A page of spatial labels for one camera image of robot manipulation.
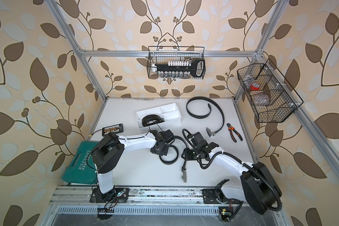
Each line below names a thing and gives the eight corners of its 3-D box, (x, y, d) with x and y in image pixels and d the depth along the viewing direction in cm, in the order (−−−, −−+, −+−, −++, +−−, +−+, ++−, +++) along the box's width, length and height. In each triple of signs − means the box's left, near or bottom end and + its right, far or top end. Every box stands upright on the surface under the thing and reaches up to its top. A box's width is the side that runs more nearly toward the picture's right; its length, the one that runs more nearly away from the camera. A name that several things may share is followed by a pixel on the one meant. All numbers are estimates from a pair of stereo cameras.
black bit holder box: (103, 136, 101) (102, 134, 98) (104, 129, 104) (102, 127, 102) (123, 131, 103) (122, 129, 101) (122, 125, 107) (121, 123, 104)
